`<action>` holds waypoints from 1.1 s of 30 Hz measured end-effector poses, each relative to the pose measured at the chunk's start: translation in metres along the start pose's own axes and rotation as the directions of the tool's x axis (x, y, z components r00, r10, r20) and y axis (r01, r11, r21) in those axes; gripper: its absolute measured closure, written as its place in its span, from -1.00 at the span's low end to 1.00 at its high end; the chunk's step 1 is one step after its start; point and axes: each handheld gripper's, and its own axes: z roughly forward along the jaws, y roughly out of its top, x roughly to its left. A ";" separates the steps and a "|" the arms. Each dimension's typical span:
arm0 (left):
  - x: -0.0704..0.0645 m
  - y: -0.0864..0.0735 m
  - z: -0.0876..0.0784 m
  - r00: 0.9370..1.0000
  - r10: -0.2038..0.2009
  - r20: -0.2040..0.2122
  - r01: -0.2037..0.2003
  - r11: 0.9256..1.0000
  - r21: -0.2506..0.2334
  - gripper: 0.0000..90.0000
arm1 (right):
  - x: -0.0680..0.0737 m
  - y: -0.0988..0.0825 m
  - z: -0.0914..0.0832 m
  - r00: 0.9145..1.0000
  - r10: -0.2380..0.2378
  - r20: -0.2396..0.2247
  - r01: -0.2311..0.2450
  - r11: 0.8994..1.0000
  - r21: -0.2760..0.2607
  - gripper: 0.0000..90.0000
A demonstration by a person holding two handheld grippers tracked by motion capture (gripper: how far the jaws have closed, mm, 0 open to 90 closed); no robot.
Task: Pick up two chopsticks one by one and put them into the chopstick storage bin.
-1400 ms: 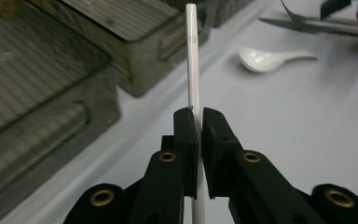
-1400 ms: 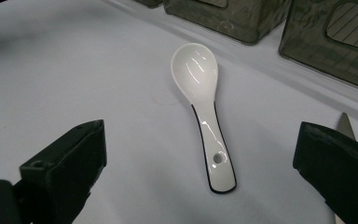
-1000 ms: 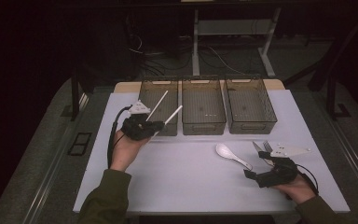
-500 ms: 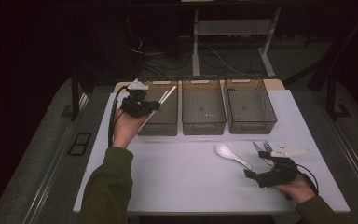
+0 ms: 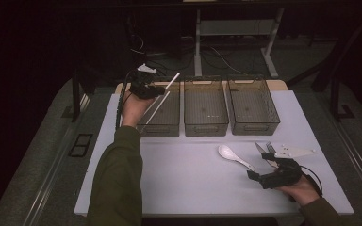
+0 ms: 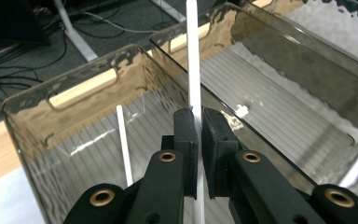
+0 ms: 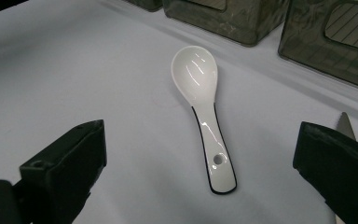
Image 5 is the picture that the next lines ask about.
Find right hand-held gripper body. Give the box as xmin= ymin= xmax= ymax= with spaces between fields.
xmin=259 ymin=144 xmax=316 ymax=190

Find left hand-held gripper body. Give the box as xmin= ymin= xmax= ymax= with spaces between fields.
xmin=128 ymin=63 xmax=158 ymax=100

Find clear brown plastic bin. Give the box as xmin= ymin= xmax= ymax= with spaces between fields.
xmin=226 ymin=77 xmax=281 ymax=137
xmin=134 ymin=80 xmax=181 ymax=138
xmin=183 ymin=78 xmax=230 ymax=137

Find white spoon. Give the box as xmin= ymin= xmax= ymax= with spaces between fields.
xmin=217 ymin=144 xmax=256 ymax=172

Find person's right hand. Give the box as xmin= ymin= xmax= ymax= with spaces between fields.
xmin=276 ymin=175 xmax=321 ymax=206

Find person's left hand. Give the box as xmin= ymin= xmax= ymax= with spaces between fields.
xmin=121 ymin=90 xmax=156 ymax=128

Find white table mat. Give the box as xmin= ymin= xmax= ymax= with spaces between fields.
xmin=74 ymin=89 xmax=354 ymax=217

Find dark metal stand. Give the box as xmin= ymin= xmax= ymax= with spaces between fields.
xmin=329 ymin=74 xmax=356 ymax=121

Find black floor cables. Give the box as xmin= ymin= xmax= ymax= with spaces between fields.
xmin=128 ymin=34 xmax=199 ymax=78

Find left hand-held gripper cable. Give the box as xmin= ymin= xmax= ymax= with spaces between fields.
xmin=115 ymin=70 xmax=140 ymax=130

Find hand-held gripper cable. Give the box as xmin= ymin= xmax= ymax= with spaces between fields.
xmin=115 ymin=70 xmax=140 ymax=130
xmin=300 ymin=165 xmax=323 ymax=198

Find right hand-held gripper cable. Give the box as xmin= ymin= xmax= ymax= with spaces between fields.
xmin=300 ymin=165 xmax=323 ymax=198

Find white metal desk frame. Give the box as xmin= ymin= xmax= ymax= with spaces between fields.
xmin=193 ymin=8 xmax=286 ymax=79

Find white floor cable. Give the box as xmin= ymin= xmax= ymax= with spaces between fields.
xmin=210 ymin=46 xmax=251 ymax=77

